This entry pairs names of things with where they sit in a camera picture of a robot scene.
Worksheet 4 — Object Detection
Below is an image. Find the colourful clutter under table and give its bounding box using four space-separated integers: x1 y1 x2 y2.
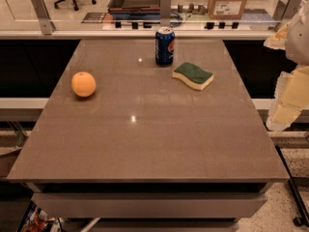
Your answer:
17 202 66 232

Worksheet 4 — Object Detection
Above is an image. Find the orange fruit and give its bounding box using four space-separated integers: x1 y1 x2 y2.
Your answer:
71 72 97 98

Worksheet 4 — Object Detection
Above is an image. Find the left metal glass bracket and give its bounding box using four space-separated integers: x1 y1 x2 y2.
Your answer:
31 0 55 35

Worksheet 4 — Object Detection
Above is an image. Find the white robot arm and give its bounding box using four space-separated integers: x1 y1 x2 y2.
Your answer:
264 2 309 131

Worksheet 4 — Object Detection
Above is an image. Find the blue pepsi soda can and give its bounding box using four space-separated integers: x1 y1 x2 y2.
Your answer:
155 27 175 66

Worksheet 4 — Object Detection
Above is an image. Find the cardboard box with label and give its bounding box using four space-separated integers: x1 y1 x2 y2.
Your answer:
208 0 247 19

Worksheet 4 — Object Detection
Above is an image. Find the metal glass bracket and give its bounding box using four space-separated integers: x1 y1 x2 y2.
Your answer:
160 0 171 27
31 0 55 35
272 0 301 30

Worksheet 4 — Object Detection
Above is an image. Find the middle metal glass bracket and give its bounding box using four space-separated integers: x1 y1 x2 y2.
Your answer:
160 0 171 27

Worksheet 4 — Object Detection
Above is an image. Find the green and yellow sponge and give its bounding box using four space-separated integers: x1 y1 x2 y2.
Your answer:
172 62 214 91

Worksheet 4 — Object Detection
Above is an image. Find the right metal glass bracket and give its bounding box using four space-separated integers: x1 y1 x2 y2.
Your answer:
272 0 301 30

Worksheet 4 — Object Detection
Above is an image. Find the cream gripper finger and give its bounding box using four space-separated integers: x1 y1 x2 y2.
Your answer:
264 22 290 50
267 65 309 131

